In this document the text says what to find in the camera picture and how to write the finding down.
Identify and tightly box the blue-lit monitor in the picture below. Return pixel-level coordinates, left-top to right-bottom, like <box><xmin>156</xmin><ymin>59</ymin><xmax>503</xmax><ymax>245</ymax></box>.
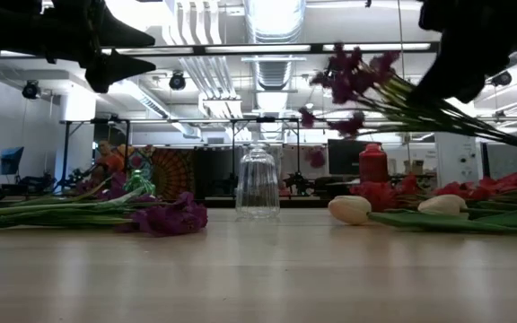
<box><xmin>0</xmin><ymin>146</ymin><xmax>25</xmax><ymax>177</ymax></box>

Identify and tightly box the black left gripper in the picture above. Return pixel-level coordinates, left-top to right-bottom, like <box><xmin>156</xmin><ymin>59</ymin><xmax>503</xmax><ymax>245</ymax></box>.
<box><xmin>0</xmin><ymin>0</ymin><xmax>157</xmax><ymax>94</ymax></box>

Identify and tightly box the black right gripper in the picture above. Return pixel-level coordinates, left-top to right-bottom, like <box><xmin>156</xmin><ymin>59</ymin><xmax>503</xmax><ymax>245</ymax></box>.
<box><xmin>409</xmin><ymin>0</ymin><xmax>517</xmax><ymax>104</ymax></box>

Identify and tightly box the black table frame rail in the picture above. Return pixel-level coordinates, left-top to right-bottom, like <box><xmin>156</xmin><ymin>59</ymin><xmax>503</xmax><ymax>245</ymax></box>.
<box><xmin>204</xmin><ymin>198</ymin><xmax>331</xmax><ymax>210</ymax></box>

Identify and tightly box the black ceiling spotlight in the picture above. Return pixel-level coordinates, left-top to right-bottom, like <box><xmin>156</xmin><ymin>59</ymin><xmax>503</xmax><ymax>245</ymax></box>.
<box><xmin>22</xmin><ymin>79</ymin><xmax>42</xmax><ymax>100</ymax></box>
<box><xmin>169</xmin><ymin>70</ymin><xmax>187</xmax><ymax>92</ymax></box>
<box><xmin>491</xmin><ymin>70</ymin><xmax>513</xmax><ymax>88</ymax></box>

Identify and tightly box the red poppy flower bunch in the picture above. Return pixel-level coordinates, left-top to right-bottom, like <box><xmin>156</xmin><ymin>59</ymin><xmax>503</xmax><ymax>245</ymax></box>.
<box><xmin>433</xmin><ymin>171</ymin><xmax>517</xmax><ymax>207</ymax></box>

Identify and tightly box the green ribbed glass vase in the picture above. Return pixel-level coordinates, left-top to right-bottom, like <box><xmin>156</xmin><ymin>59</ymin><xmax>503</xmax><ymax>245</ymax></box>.
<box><xmin>122</xmin><ymin>169</ymin><xmax>156</xmax><ymax>198</ymax></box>

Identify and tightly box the black frame bar with lights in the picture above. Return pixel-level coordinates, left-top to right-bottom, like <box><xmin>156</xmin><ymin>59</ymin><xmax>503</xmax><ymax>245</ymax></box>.
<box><xmin>0</xmin><ymin>42</ymin><xmax>442</xmax><ymax>58</ymax></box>

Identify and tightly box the grey patterned panel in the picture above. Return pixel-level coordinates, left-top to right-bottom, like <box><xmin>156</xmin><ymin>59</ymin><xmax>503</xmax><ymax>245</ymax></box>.
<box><xmin>486</xmin><ymin>142</ymin><xmax>517</xmax><ymax>180</ymax></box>

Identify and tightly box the clear ribbed glass vase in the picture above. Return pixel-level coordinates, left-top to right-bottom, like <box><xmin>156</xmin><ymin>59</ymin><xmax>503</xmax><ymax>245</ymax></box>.
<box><xmin>234</xmin><ymin>143</ymin><xmax>281</xmax><ymax>221</ymax></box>

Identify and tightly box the person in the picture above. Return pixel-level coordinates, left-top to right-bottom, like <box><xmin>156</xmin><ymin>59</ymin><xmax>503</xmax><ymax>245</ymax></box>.
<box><xmin>88</xmin><ymin>139</ymin><xmax>127</xmax><ymax>180</ymax></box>

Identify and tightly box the dark partition panel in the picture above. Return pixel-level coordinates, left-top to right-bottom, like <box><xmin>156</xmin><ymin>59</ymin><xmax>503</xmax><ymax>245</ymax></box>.
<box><xmin>194</xmin><ymin>146</ymin><xmax>241</xmax><ymax>199</ymax></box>

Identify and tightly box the orange mandala tapestry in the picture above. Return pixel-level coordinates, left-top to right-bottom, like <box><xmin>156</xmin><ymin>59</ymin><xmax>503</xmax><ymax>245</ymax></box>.
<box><xmin>128</xmin><ymin>145</ymin><xmax>197</xmax><ymax>201</ymax></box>

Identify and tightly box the white artificial tulip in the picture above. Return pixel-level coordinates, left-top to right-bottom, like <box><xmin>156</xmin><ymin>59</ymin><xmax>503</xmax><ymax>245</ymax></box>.
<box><xmin>417</xmin><ymin>194</ymin><xmax>517</xmax><ymax>222</ymax></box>
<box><xmin>328</xmin><ymin>195</ymin><xmax>517</xmax><ymax>237</ymax></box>

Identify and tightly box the long white LED light strip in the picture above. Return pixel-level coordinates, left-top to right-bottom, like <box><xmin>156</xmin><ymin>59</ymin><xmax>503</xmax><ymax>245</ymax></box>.
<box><xmin>322</xmin><ymin>43</ymin><xmax>433</xmax><ymax>51</ymax></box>

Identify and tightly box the black monitor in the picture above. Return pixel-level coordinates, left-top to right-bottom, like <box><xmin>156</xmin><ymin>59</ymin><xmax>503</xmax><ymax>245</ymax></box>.
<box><xmin>328</xmin><ymin>138</ymin><xmax>367</xmax><ymax>177</ymax></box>

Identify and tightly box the silver ventilation duct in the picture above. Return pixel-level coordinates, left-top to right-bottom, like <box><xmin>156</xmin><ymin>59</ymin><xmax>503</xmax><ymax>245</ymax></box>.
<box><xmin>243</xmin><ymin>0</ymin><xmax>307</xmax><ymax>91</ymax></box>

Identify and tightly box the red ribbed glass vase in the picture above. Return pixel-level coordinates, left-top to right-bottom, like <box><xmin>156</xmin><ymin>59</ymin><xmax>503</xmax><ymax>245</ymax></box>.
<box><xmin>359</xmin><ymin>143</ymin><xmax>389</xmax><ymax>184</ymax></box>

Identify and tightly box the white column with outlets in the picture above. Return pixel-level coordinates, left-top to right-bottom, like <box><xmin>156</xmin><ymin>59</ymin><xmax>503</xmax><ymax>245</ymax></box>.
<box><xmin>435</xmin><ymin>132</ymin><xmax>480</xmax><ymax>185</ymax></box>

